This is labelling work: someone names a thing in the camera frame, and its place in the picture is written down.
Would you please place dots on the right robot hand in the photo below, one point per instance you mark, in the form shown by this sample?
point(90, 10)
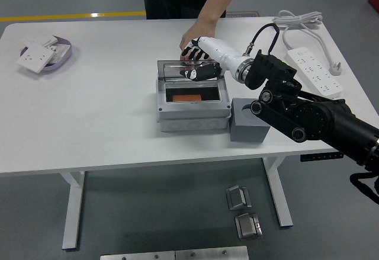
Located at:
point(222, 52)

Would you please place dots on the purple tray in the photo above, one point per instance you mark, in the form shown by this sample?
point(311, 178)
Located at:
point(65, 57)

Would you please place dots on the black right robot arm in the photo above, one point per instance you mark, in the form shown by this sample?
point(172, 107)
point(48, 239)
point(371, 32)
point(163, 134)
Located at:
point(311, 118)

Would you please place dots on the grey cube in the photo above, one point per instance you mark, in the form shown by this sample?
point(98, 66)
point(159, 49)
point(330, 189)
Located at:
point(245, 129)

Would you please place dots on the metal base plate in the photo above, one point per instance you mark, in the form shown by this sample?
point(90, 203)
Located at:
point(177, 255)

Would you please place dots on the black table control panel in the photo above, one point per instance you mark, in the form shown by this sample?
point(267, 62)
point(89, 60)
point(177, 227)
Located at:
point(319, 156)

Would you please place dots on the person's left hand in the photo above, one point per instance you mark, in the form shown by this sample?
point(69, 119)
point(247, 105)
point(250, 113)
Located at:
point(199, 30)

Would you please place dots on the white socket panel printed back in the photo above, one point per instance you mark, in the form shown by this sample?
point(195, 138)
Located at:
point(60, 51)

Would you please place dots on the white switch panel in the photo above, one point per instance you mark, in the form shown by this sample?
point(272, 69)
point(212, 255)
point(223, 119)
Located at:
point(38, 39)

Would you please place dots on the metal clamp bracket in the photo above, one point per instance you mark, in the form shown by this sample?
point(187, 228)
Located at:
point(237, 197)
point(247, 227)

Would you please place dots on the grey junction box clear lid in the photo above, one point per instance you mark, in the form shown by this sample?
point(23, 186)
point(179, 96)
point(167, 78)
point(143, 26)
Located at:
point(192, 115)

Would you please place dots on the dark floor plate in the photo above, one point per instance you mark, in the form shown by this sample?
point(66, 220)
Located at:
point(245, 14)

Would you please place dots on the large white socket panel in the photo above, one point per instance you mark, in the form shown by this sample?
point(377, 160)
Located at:
point(34, 58)

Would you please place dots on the white table leg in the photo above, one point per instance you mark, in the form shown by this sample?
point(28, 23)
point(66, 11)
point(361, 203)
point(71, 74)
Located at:
point(72, 212)
point(282, 212)

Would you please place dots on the orange cylinder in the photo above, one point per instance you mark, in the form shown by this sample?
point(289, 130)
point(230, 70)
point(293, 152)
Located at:
point(186, 98)

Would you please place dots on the white power strip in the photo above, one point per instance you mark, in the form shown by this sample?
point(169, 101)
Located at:
point(314, 73)

